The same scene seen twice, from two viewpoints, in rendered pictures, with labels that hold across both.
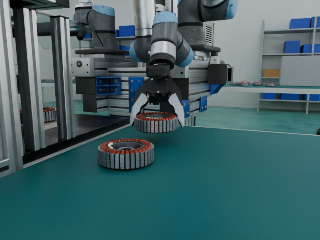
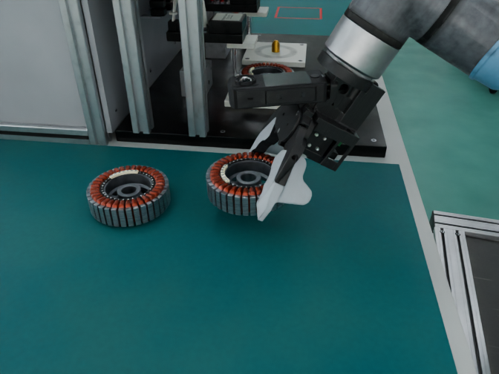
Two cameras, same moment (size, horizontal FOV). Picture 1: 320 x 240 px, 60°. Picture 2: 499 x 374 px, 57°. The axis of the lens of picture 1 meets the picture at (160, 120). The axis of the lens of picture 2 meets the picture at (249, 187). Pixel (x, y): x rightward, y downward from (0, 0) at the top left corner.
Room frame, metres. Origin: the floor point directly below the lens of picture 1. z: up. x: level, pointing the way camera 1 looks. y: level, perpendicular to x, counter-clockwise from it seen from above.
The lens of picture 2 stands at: (0.58, -0.48, 1.14)
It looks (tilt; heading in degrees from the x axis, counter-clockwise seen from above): 34 degrees down; 76
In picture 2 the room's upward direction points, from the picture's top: straight up
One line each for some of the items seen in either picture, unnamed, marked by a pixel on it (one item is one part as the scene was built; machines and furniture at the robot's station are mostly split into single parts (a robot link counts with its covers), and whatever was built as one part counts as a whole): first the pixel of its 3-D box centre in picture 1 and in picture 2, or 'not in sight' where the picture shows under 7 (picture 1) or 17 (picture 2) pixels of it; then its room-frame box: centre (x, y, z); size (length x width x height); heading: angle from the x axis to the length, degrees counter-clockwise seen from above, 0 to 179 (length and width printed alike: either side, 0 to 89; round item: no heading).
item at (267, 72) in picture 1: (272, 72); not in sight; (6.41, -2.57, 0.87); 0.40 x 0.36 x 0.17; 159
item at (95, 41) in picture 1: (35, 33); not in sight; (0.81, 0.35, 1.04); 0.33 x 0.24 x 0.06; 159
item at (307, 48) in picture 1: (311, 49); not in sight; (6.14, -3.25, 1.37); 0.42 x 0.36 x 0.18; 161
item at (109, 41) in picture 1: (105, 41); not in sight; (1.54, 0.30, 1.09); 0.15 x 0.15 x 0.10
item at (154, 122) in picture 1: (156, 122); (248, 182); (0.70, 0.01, 0.80); 0.11 x 0.11 x 0.04
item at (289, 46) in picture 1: (291, 47); not in sight; (6.28, -2.89, 1.41); 0.42 x 0.28 x 0.26; 161
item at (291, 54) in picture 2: not in sight; (275, 53); (0.91, 0.60, 0.78); 0.15 x 0.15 x 0.01; 69
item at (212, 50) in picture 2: not in sight; (217, 42); (0.78, 0.65, 0.80); 0.08 x 0.05 x 0.06; 69
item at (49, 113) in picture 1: (37, 114); (266, 79); (0.82, 0.37, 0.80); 0.11 x 0.11 x 0.04
